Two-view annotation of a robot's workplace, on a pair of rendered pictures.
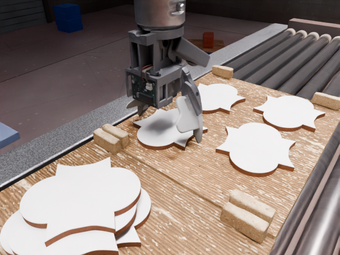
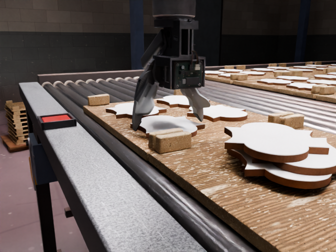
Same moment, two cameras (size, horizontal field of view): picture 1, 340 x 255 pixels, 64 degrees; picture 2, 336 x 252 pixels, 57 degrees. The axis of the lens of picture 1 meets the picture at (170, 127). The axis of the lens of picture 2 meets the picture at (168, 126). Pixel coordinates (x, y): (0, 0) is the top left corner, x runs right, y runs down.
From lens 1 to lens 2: 61 cm
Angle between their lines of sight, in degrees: 63
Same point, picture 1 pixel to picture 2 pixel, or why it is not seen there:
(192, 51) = not seen: hidden behind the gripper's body
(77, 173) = (244, 136)
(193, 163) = (221, 128)
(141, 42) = (193, 26)
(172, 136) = (186, 124)
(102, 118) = (90, 158)
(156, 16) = (193, 6)
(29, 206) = (287, 151)
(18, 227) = (307, 163)
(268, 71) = not seen: hidden behind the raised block
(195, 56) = not seen: hidden behind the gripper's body
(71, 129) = (93, 176)
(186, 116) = (199, 96)
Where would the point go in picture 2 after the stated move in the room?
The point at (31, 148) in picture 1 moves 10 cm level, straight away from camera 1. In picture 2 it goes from (109, 204) to (20, 211)
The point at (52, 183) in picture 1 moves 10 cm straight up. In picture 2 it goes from (255, 143) to (262, 65)
